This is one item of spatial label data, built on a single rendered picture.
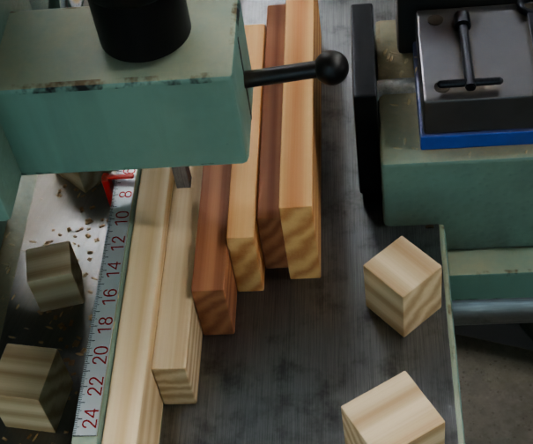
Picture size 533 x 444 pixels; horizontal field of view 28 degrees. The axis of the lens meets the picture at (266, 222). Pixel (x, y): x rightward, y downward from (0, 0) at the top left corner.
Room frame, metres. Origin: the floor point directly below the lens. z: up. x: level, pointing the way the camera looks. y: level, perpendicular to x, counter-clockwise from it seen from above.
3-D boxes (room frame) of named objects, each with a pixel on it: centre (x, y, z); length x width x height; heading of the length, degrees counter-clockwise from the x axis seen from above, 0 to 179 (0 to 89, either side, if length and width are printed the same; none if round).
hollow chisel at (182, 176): (0.47, 0.05, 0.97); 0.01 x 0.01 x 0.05; 80
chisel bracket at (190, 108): (0.48, 0.07, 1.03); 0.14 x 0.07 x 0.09; 80
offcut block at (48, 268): (0.52, 0.17, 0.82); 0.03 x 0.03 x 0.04; 2
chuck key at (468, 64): (0.49, -0.14, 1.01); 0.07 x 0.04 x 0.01; 170
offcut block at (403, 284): (0.38, -0.07, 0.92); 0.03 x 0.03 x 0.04; 32
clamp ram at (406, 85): (0.51, -0.11, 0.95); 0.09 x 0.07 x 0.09; 170
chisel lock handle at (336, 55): (0.46, -0.03, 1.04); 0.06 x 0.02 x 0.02; 80
